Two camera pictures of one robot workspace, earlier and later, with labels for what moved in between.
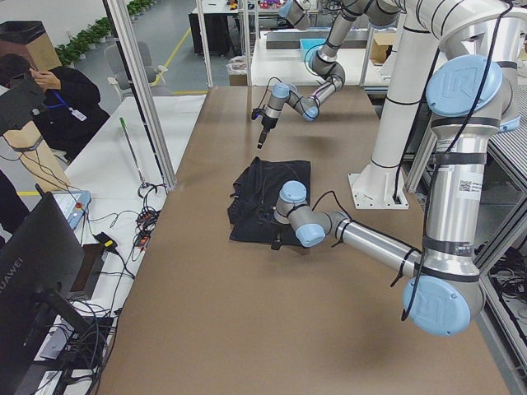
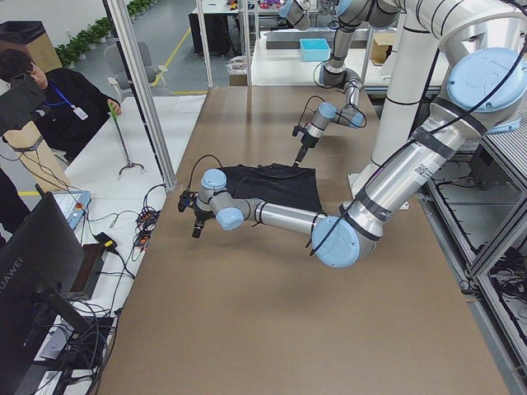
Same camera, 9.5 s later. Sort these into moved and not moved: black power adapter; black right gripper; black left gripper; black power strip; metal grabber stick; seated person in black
Moved: metal grabber stick; black right gripper; black left gripper
Not moved: black power strip; black power adapter; seated person in black
